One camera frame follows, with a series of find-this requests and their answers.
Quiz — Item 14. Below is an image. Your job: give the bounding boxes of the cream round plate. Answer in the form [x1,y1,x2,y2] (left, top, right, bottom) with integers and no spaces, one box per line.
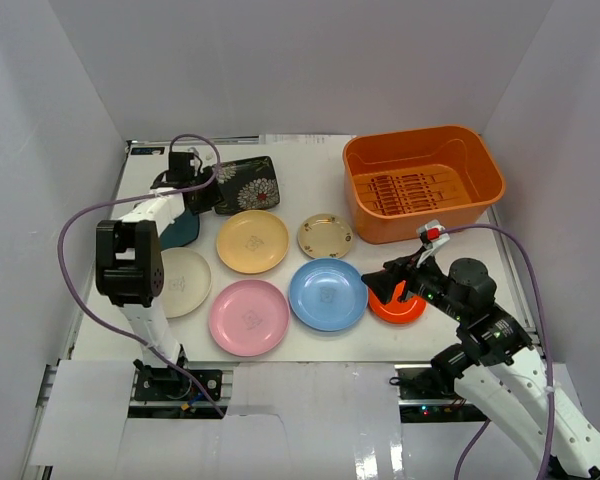
[161,247,212,319]

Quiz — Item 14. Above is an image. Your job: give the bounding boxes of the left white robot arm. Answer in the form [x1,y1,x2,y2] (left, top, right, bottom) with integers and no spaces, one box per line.
[95,152,221,399]

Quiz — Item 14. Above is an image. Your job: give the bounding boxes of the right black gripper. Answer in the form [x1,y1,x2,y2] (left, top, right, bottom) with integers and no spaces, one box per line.
[360,247,467,323]

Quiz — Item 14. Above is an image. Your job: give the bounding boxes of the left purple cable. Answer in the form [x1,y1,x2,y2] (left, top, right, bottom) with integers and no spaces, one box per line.
[58,133,227,418]

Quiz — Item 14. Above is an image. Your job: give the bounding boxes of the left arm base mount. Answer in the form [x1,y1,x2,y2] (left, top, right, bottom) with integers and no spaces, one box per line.
[131,360,223,404]

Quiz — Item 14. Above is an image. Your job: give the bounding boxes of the small orange round plate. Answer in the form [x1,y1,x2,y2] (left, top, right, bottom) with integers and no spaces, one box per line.
[368,281,427,325]

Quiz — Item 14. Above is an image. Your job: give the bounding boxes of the orange plastic bin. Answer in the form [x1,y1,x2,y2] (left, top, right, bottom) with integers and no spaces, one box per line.
[342,125,506,244]

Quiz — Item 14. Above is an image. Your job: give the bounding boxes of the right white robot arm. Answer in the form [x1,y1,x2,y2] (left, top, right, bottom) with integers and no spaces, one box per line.
[362,252,600,479]

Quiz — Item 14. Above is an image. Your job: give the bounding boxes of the black label sticker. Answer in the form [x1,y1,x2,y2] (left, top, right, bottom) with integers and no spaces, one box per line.
[129,146,165,156]

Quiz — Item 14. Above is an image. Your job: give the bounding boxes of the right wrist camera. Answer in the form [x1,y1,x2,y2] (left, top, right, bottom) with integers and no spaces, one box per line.
[416,220,450,250]

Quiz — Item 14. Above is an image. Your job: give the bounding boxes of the pink round plate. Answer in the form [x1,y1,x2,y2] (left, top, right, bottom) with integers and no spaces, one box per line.
[208,280,291,357]

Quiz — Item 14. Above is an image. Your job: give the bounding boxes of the yellow round plate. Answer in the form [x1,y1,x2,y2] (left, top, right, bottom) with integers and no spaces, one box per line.
[216,210,290,274]

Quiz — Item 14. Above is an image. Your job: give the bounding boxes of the purple cable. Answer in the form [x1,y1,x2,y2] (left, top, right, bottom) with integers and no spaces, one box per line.
[58,133,227,418]
[444,223,552,480]

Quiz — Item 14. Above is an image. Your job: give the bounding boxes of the black floral square plate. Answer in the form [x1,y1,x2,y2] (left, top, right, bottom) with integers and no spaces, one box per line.
[214,156,280,215]

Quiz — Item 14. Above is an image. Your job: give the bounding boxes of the teal square plate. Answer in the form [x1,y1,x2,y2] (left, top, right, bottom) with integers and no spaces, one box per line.
[159,210,200,250]

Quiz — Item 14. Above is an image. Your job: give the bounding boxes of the small beige patterned plate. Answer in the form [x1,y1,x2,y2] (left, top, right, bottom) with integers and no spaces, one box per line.
[297,213,354,259]

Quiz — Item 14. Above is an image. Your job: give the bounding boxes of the blue round plate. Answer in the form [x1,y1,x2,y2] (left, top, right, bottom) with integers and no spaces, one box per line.
[288,258,368,332]

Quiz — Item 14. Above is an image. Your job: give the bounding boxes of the white paper sheet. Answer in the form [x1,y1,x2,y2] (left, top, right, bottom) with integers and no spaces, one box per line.
[258,134,355,146]

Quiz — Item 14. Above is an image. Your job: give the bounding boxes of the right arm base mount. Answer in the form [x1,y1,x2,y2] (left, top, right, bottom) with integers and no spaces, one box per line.
[389,363,486,424]

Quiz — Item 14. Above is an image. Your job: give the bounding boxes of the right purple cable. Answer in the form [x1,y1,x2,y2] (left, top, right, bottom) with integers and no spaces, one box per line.
[444,223,552,480]

